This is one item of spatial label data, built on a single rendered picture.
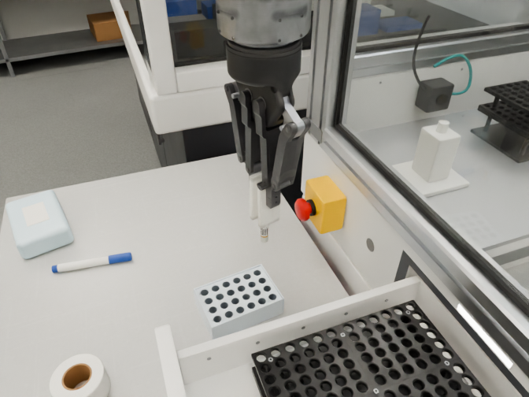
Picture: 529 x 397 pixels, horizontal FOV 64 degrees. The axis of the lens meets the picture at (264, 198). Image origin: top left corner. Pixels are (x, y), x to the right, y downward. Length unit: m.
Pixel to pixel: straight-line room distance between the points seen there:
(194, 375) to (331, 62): 0.48
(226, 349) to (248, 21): 0.37
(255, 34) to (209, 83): 0.69
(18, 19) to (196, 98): 3.44
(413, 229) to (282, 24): 0.31
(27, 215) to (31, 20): 3.58
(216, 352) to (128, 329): 0.23
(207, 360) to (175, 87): 0.70
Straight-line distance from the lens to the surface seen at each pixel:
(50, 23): 4.45
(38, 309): 0.82
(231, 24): 0.41
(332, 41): 0.69
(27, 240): 0.89
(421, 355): 0.55
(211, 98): 1.10
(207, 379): 0.58
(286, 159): 0.45
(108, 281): 0.82
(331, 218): 0.73
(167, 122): 1.10
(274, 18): 0.39
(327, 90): 0.71
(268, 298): 0.70
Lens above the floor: 1.34
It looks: 38 degrees down
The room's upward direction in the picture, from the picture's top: straight up
